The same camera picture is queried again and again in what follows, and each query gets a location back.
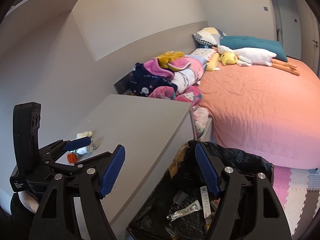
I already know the black trash bag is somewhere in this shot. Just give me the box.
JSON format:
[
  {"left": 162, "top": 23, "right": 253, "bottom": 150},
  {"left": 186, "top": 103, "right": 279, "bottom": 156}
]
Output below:
[{"left": 127, "top": 140, "right": 274, "bottom": 239}]

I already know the red bottle cap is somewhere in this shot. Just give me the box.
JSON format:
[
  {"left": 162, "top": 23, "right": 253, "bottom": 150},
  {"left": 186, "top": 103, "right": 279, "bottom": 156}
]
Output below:
[{"left": 67, "top": 152, "right": 78, "bottom": 164}]

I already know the small white bottle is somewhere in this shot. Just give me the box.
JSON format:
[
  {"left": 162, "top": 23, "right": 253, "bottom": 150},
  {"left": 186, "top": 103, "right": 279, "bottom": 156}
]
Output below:
[{"left": 75, "top": 139, "right": 99, "bottom": 155}]

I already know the pink white floor mat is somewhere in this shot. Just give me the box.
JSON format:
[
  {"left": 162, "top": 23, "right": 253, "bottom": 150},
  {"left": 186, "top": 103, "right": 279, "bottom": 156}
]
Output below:
[{"left": 273, "top": 166, "right": 319, "bottom": 238}]

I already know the navy patterned blanket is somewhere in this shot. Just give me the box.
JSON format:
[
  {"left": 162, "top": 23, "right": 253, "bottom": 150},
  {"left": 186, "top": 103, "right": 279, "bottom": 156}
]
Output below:
[{"left": 130, "top": 63, "right": 177, "bottom": 97}]

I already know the mustard yellow cloth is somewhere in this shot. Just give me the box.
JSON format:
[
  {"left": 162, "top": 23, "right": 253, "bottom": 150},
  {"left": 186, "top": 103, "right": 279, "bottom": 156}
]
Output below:
[{"left": 156, "top": 51, "right": 184, "bottom": 71}]

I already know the pink kitty blanket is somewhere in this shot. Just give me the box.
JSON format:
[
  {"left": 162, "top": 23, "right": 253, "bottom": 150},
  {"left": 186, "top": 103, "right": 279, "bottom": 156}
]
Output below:
[{"left": 149, "top": 86, "right": 202, "bottom": 106}]

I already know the pink fleece blanket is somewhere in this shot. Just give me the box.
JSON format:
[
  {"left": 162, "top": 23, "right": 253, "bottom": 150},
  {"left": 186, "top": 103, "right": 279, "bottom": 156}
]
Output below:
[{"left": 143, "top": 55, "right": 204, "bottom": 94}]

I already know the yellow duck plush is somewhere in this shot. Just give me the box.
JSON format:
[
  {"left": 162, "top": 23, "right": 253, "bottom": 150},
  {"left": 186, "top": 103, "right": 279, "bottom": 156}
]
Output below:
[{"left": 219, "top": 52, "right": 238, "bottom": 66}]

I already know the teal pillow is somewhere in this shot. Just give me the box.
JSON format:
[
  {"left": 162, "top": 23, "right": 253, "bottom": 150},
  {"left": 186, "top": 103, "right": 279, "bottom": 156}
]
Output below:
[{"left": 220, "top": 36, "right": 288, "bottom": 62}]

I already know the checkered pillow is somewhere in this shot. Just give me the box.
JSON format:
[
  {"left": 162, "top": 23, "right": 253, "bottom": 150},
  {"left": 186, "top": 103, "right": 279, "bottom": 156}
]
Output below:
[{"left": 192, "top": 27, "right": 226, "bottom": 47}]

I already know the grey wardrobe door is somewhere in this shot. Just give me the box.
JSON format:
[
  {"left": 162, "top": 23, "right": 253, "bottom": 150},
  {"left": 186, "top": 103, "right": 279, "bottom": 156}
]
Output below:
[{"left": 271, "top": 0, "right": 319, "bottom": 76}]

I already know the black wall socket panel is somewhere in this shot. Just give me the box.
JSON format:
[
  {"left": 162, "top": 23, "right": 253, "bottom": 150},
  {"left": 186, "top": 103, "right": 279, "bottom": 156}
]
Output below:
[{"left": 114, "top": 72, "right": 132, "bottom": 95}]

